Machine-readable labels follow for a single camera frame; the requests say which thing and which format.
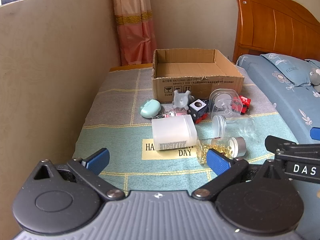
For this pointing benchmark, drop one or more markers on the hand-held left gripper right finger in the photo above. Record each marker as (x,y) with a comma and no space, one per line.
(218,162)

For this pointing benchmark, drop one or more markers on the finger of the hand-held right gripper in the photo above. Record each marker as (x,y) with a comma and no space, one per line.
(315,133)
(278,143)

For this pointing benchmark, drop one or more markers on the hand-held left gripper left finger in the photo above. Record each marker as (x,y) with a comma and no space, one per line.
(96,161)

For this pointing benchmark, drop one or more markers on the yellow capsule bottle silver cap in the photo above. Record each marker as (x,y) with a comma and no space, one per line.
(237,145)

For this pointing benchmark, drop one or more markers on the clear glass jar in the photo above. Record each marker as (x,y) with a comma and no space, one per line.
(235,126)

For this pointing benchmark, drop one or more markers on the red toy car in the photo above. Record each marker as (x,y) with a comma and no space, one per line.
(243,105)

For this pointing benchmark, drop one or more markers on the white plastic bottle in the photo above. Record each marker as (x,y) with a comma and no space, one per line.
(172,131)

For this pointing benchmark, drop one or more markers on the black cube toy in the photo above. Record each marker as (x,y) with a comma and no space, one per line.
(197,107)

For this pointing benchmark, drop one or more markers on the small pink toy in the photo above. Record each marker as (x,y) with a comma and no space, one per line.
(176,113)

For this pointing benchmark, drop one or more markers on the grey paw-shaped toy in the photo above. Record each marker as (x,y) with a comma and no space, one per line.
(182,100)

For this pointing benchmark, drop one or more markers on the mint green case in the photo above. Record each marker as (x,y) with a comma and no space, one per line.
(150,108)

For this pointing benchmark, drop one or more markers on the brown cardboard box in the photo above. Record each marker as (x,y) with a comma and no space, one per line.
(190,70)

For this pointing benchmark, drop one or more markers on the blue floral bed sheet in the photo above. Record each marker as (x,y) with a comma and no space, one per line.
(275,100)

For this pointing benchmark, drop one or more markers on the grey plush toy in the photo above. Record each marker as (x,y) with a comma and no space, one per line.
(315,77)

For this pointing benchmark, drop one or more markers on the blue floral pillow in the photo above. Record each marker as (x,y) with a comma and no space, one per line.
(290,70)

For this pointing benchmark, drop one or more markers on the wooden bed headboard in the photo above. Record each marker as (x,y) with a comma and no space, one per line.
(275,25)

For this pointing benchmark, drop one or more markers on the pink curtain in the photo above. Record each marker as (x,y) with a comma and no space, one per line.
(135,30)

